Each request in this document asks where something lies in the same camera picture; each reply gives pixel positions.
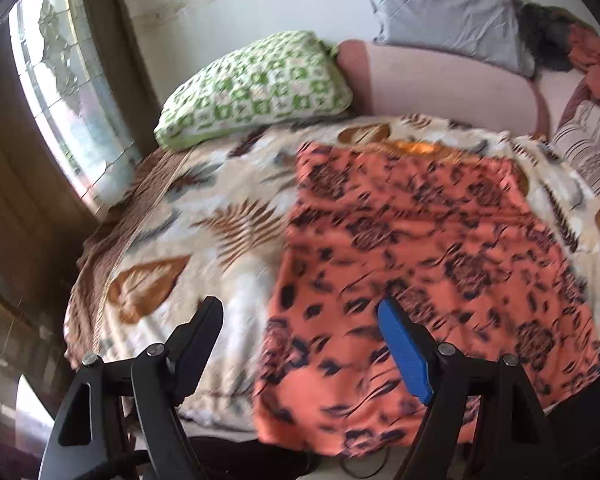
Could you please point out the grey pillow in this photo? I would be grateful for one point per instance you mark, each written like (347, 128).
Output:
(450, 15)

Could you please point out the green patterned pillow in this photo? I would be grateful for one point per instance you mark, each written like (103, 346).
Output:
(255, 90)

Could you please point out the dark fuzzy cloth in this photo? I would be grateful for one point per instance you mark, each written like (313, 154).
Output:
(547, 35)

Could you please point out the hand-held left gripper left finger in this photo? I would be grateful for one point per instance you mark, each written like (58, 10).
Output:
(200, 340)

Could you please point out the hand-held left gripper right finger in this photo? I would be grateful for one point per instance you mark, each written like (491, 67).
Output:
(405, 350)

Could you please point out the rust orange cloth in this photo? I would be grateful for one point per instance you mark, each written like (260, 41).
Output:
(592, 62)

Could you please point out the frosted glass window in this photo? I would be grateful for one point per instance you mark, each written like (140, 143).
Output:
(65, 80)

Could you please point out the leaf print fleece blanket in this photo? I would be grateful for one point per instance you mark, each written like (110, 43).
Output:
(190, 240)

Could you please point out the pink bolster cushion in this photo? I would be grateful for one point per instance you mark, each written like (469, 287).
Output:
(445, 95)

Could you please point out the orange floral print garment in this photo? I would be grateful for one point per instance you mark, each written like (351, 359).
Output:
(430, 260)

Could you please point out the striped pillow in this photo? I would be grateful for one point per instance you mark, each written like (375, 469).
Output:
(592, 145)

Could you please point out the brown curtain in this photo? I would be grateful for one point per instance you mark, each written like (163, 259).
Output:
(20, 170)

